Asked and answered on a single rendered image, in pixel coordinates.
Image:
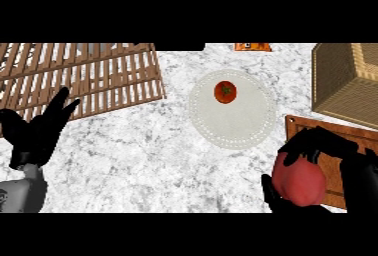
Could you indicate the red bell pepper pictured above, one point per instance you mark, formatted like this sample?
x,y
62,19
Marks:
x,y
298,180

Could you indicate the brown wooden cutting board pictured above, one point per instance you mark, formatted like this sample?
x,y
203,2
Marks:
x,y
333,156

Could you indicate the orange box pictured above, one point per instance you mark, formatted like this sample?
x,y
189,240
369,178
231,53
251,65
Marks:
x,y
251,47

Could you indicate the red tomato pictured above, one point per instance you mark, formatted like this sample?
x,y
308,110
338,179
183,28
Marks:
x,y
224,92

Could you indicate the wooden slatted crate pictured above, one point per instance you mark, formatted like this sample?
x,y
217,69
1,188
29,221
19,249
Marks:
x,y
82,80

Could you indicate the tan wicker basket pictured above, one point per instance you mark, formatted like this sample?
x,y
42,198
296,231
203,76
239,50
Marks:
x,y
344,83

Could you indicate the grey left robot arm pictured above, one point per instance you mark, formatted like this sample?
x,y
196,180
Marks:
x,y
22,193

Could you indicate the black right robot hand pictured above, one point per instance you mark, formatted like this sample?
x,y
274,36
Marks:
x,y
356,176

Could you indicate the white round placemat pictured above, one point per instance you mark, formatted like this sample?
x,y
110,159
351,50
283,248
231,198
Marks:
x,y
230,109

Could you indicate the black appliance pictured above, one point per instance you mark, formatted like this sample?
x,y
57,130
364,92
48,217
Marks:
x,y
177,47

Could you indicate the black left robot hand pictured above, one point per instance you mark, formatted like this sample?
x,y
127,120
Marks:
x,y
37,133

